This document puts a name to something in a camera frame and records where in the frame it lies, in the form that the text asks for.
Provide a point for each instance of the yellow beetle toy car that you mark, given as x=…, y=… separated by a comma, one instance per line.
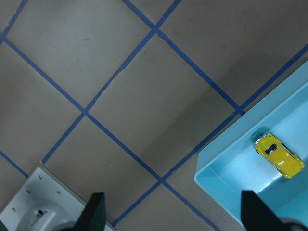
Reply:
x=275, y=152

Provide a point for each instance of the light blue plastic bin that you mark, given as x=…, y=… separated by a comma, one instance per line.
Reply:
x=230, y=164

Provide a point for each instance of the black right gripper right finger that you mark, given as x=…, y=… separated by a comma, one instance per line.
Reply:
x=256, y=216

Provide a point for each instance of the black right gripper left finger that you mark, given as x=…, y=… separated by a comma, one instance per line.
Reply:
x=93, y=217

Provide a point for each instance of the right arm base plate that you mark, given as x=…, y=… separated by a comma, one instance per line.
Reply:
x=42, y=190

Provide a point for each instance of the brown paper table cover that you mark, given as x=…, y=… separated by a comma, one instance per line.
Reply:
x=119, y=96

